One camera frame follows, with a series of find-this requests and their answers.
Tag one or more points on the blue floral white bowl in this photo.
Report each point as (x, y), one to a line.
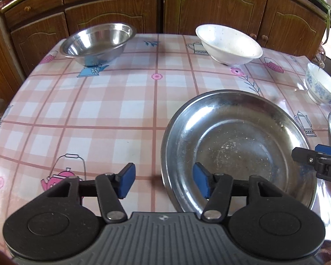
(318, 84)

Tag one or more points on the brown wooden sideboard cabinet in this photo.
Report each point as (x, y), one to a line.
(30, 28)

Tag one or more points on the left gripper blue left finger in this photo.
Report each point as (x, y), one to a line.
(110, 189)

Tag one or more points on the green onion stalk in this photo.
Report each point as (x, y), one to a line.
(324, 8)

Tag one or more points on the large white bowl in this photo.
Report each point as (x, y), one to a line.
(227, 45)

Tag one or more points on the pink checked tablecloth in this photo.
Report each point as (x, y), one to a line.
(64, 121)

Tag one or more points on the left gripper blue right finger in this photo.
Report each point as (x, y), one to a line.
(216, 189)

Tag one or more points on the small steel bowl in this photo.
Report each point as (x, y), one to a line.
(98, 44)

